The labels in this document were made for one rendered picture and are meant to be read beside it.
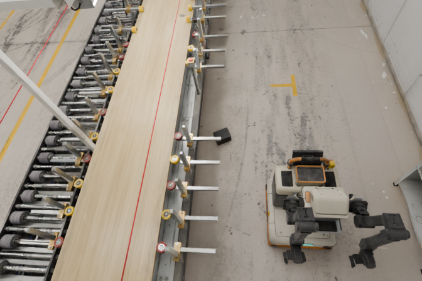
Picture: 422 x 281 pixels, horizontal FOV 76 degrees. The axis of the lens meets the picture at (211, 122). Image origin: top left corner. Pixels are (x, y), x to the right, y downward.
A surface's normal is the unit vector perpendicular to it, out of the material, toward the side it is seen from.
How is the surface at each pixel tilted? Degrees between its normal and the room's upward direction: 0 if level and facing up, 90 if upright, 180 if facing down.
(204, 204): 0
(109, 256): 0
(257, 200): 0
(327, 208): 43
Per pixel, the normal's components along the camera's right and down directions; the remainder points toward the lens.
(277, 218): -0.11, -0.54
